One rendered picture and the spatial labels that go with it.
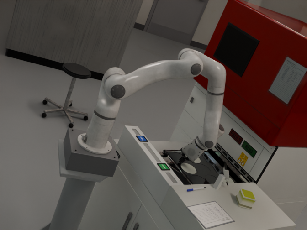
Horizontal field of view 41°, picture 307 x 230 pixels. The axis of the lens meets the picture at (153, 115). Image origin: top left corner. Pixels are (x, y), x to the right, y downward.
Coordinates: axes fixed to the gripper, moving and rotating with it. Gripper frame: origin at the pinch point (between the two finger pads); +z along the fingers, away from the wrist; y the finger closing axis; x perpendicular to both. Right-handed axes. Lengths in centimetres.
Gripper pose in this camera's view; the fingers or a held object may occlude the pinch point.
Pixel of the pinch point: (182, 159)
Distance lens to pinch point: 240.6
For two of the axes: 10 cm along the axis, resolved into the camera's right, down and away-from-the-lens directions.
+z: -6.3, 6.3, 4.6
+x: 4.0, -2.4, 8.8
